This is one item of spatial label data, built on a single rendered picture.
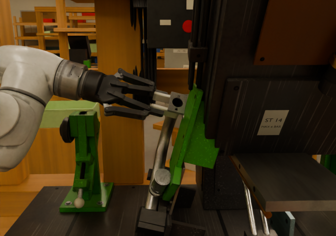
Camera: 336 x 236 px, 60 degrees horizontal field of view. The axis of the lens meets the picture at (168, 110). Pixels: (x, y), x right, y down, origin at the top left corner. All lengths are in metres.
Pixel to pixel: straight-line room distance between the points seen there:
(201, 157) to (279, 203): 0.21
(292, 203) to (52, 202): 0.70
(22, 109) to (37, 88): 0.07
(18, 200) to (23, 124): 0.45
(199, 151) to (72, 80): 0.32
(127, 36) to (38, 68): 0.34
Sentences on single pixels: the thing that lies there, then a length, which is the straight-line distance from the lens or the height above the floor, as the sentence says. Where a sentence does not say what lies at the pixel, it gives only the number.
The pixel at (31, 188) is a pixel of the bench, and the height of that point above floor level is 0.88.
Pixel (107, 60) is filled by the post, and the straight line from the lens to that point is 0.96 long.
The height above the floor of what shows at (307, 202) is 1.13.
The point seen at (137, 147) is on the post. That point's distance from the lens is 1.01.
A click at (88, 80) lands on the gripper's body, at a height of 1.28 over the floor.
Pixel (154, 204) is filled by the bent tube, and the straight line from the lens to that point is 0.72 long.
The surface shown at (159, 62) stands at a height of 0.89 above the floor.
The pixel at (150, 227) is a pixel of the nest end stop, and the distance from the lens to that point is 0.69.
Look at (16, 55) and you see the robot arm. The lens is 0.74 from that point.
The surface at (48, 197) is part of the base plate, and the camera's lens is 1.01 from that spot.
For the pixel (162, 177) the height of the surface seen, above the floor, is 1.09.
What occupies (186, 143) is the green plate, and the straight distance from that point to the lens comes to 0.61.
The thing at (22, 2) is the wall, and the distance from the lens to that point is 11.52.
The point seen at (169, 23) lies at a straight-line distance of 0.84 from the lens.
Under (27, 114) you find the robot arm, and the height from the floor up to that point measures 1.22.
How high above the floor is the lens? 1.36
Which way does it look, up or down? 13 degrees down
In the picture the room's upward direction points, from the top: straight up
